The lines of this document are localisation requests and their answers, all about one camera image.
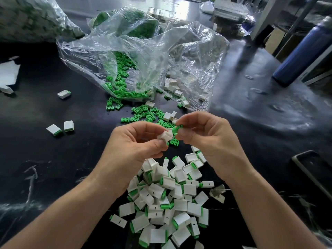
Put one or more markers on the person's left hand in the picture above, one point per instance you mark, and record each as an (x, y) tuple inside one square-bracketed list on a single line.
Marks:
[(129, 153)]

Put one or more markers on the pile of green clips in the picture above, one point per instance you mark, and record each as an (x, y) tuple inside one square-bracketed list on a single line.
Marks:
[(124, 80)]

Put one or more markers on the person's right hand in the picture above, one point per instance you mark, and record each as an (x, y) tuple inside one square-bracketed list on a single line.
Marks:
[(215, 140)]

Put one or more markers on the white paper sheet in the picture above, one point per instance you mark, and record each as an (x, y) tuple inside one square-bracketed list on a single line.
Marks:
[(8, 74)]

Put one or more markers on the green plastic part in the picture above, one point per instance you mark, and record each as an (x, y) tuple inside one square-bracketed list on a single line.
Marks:
[(176, 130)]

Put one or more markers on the brown cardboard box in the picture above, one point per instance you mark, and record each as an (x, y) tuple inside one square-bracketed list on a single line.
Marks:
[(276, 40)]

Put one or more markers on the person's left forearm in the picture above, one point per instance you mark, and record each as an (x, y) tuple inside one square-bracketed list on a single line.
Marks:
[(54, 217)]

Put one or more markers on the clear plastic bag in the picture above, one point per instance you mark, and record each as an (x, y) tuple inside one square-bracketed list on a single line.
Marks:
[(199, 51)]

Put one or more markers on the blue cylinder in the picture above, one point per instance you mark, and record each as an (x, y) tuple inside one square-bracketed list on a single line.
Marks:
[(305, 51)]

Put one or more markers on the empty white shell right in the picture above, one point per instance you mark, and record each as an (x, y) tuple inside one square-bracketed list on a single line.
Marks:
[(218, 194)]

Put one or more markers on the pile of assembled white-green pieces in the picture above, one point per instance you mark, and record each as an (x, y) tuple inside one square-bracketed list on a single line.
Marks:
[(166, 204)]

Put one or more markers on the white plastic part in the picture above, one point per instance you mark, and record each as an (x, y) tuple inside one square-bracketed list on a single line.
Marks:
[(166, 135)]

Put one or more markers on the person's right forearm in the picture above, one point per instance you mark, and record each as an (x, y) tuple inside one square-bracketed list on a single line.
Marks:
[(280, 215)]

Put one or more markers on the black smartphone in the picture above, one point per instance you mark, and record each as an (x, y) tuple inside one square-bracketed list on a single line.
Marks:
[(314, 173)]

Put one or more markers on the white metal frame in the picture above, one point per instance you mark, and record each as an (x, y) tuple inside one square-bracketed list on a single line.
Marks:
[(264, 18)]

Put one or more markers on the white component box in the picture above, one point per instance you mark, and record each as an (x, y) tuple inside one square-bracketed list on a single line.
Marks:
[(165, 12)]

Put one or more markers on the grey machine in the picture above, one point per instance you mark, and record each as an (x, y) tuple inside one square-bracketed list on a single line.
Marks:
[(233, 13)]

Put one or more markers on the plastic bag full of green pieces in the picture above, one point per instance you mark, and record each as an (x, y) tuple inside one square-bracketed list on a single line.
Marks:
[(141, 22)]

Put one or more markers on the large bag of assembled pieces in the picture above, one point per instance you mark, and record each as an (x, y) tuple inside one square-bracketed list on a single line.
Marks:
[(36, 18)]

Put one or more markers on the assembled white-green part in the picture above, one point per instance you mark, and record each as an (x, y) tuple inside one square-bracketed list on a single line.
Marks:
[(64, 94), (5, 90), (54, 130), (118, 221), (68, 126)]

